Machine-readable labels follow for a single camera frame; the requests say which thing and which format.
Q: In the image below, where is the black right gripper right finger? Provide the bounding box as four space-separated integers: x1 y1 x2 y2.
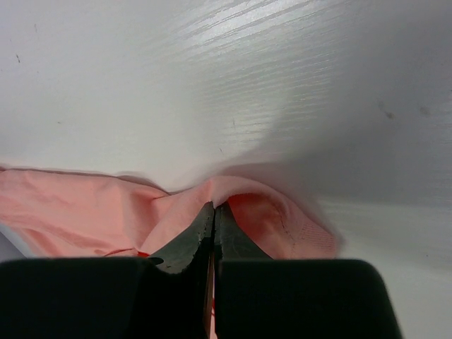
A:
214 203 402 338

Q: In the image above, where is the pink t shirt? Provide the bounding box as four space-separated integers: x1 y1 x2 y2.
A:
1 169 337 259

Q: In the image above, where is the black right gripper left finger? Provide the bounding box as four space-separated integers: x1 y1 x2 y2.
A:
1 203 215 338

